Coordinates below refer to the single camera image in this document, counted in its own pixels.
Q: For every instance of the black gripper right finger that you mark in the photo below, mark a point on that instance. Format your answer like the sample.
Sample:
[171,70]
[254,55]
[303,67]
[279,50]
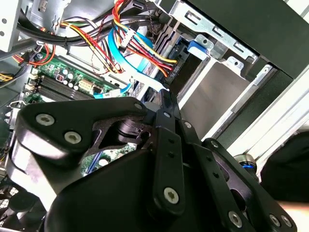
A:
[207,169]

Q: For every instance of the hard disk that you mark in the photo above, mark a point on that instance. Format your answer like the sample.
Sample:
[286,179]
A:
[217,96]

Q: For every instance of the person's hand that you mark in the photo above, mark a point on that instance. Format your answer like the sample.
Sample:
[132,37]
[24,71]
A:
[303,215]

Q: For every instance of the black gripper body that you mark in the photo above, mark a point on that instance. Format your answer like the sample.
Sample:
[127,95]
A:
[108,198]

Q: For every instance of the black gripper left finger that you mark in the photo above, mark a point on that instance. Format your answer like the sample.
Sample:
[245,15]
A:
[72,116]

